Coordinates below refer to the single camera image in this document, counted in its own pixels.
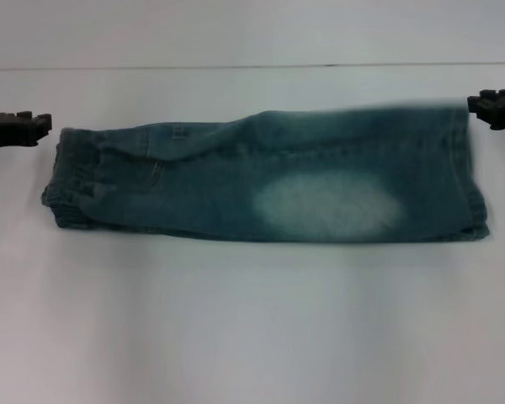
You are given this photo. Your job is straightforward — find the blue denim shorts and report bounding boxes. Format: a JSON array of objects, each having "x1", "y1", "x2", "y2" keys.
[{"x1": 40, "y1": 98, "x2": 492, "y2": 245}]

